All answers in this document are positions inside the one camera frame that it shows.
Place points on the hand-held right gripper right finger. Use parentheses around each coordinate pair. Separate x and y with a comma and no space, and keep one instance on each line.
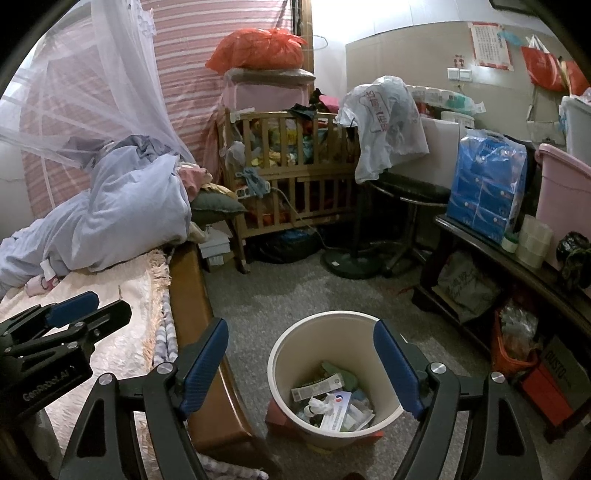
(397,364)

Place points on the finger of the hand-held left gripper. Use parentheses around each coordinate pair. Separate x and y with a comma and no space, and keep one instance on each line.
(74,304)
(106,316)

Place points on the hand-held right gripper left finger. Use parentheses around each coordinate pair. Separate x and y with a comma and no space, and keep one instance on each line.
(203,364)

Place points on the green cloth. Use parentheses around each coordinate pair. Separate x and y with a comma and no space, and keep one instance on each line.
(351,381)

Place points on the green white carton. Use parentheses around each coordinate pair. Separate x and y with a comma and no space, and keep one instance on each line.
(318,385)

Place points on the cream plastic bin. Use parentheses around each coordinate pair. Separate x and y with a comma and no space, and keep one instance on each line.
(295,350)

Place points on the pink fluffy blanket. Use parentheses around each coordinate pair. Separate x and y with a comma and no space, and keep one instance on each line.
(120,341)

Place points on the pink cylindrical bottle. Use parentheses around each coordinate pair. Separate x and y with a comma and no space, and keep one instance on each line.
(39,286)

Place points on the light blue quilt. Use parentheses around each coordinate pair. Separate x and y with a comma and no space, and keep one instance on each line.
(115,217)

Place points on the grey bag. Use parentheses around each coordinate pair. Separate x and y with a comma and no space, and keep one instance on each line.
(466,286)

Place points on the black stand fan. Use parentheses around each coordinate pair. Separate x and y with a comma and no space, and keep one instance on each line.
(353,265)

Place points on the orange plastic basket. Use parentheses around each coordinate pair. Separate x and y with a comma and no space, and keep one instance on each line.
(508,357)

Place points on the white cardboard box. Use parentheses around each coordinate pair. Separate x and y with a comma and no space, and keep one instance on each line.
(214,244)

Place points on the dark bag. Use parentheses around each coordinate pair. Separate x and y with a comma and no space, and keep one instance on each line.
(286,247)

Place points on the red cardboard box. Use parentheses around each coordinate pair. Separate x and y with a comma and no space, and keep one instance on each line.
(540,394)

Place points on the olive green pillow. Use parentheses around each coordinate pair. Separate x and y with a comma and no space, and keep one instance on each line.
(217,205)

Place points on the pink cloth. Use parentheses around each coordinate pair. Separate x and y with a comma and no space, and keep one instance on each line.
(194,177)

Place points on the small green lid jar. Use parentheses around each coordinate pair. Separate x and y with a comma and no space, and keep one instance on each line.
(509,243)

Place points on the dark cardboard box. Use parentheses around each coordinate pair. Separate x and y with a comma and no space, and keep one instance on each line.
(568,369)

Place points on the grey blue garment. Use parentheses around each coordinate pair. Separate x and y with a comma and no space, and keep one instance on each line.
(138,145)

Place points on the black round stool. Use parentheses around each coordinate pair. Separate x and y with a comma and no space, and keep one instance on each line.
(411,190)

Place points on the white power strip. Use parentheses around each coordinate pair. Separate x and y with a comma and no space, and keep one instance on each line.
(244,190)

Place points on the translucent plastic containers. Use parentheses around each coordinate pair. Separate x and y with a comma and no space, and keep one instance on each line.
(533,244)

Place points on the wooden baby crib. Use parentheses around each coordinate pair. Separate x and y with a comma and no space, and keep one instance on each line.
(295,194)

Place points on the blue tissue multipack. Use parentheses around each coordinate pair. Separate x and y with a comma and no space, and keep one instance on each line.
(485,184)

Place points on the dark camouflage cloth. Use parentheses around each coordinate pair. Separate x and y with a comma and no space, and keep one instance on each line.
(572,258)

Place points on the white mosquito net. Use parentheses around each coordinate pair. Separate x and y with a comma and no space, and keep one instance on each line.
(92,92)

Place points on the white board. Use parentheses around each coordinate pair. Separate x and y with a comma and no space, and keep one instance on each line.
(441,152)

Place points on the pink plastic tub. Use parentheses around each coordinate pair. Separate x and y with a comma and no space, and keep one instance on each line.
(563,203)

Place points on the white plastic bag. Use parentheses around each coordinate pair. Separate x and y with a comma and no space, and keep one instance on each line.
(392,129)

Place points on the pile of clothes and toys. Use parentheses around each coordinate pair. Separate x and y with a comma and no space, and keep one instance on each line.
(295,138)

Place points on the row of white packages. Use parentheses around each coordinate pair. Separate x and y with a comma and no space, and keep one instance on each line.
(443,99)

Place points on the pink fabric storage box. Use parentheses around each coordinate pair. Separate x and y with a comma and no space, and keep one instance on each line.
(263,94)

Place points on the pink striped mattress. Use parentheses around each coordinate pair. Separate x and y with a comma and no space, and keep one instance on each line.
(184,55)

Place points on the translucent storage box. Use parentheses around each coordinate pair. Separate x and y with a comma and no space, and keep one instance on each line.
(577,129)

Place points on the orange plastic bag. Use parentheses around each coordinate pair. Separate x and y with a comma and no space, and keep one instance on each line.
(258,48)

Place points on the red shopping bag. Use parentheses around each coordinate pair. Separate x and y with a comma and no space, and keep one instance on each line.
(545,69)
(579,78)

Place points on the wooden bed frame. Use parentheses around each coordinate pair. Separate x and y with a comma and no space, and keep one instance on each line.
(217,415)

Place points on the white wall switch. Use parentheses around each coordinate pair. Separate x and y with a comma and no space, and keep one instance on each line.
(459,74)

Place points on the red wall calendar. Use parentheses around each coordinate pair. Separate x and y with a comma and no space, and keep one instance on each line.
(489,46)

